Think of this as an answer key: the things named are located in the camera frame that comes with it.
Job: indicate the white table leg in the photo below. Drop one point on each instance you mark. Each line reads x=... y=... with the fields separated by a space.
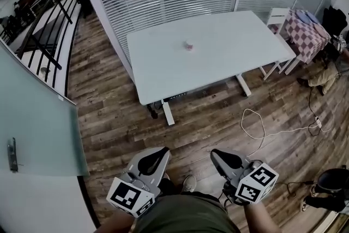
x=167 y=113
x=244 y=86

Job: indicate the red checkered table cloth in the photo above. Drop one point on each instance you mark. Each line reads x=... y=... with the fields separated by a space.
x=308 y=35

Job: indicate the person's green shirt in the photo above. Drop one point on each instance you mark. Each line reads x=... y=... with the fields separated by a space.
x=185 y=215

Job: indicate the black bag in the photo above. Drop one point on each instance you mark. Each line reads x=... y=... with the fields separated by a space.
x=334 y=20

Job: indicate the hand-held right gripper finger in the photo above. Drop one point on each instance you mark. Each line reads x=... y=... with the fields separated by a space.
x=221 y=169
x=234 y=156

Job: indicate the person's left forearm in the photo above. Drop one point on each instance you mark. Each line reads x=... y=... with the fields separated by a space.
x=114 y=223

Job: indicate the white power strip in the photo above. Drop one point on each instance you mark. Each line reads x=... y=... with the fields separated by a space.
x=318 y=121

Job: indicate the person's right shoe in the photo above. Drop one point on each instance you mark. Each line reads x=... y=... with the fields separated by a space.
x=189 y=183

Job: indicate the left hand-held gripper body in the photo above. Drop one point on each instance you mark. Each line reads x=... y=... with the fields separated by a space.
x=125 y=195

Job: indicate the frosted glass door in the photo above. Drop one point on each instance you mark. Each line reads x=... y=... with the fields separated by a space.
x=35 y=122

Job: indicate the person's shoe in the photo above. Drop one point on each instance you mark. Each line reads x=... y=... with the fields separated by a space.
x=165 y=176
x=189 y=183

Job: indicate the person's black trousers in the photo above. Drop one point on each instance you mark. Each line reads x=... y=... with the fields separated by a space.
x=170 y=187

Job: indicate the black metal railing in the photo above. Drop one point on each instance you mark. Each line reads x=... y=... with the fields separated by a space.
x=41 y=21

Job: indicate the person's left shoe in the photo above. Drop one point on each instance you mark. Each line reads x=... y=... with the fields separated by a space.
x=165 y=176

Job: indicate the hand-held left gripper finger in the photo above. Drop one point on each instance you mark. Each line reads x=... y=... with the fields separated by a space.
x=136 y=165
x=161 y=172

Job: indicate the cotton swab container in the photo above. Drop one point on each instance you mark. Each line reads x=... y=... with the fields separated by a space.
x=188 y=45

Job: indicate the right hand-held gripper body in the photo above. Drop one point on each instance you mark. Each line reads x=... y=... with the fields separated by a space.
x=256 y=182

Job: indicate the black power strip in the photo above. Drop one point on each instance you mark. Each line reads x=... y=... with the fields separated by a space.
x=175 y=96

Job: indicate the white chair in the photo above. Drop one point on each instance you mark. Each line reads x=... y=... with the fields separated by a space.
x=278 y=17

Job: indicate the person's right forearm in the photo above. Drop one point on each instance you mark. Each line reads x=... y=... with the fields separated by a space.
x=259 y=218

